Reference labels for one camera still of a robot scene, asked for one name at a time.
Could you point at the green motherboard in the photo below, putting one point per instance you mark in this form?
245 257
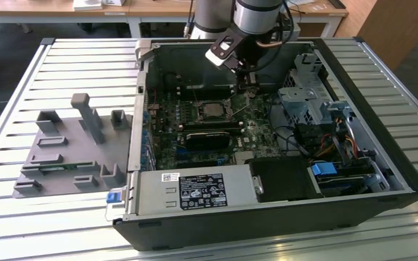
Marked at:
260 136

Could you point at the wooden cabinet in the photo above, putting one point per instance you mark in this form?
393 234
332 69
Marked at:
395 27

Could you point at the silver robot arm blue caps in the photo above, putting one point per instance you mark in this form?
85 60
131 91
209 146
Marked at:
256 16

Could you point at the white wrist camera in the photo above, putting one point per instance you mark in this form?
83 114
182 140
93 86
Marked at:
218 55

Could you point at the black graphics card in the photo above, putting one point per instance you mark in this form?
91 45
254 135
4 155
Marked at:
209 141

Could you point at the green RAM stick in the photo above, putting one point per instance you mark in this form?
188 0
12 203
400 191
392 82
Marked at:
67 166

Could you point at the silver CPU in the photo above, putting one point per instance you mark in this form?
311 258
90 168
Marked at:
214 109

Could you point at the black fan shroud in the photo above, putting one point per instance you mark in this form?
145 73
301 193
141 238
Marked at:
282 176

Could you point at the wooden desk white frame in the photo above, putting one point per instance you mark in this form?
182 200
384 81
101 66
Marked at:
31 12

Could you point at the small silver heat sink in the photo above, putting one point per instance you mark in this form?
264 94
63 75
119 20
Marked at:
244 157

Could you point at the small white box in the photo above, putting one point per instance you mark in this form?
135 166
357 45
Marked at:
114 2

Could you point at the blue disk carrier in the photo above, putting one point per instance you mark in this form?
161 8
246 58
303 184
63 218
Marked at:
324 170

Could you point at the silver drive cage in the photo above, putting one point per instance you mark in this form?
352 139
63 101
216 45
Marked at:
304 95

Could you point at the CPU socket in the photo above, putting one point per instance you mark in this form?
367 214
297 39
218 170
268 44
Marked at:
198 109

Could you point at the black PC case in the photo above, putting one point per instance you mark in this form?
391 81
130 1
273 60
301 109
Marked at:
230 231

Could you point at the silver power supply unit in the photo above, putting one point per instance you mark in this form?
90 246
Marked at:
151 190

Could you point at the gray parts rack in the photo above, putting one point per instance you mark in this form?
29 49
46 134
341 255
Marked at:
75 152

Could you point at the blue case latch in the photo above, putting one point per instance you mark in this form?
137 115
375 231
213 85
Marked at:
113 197

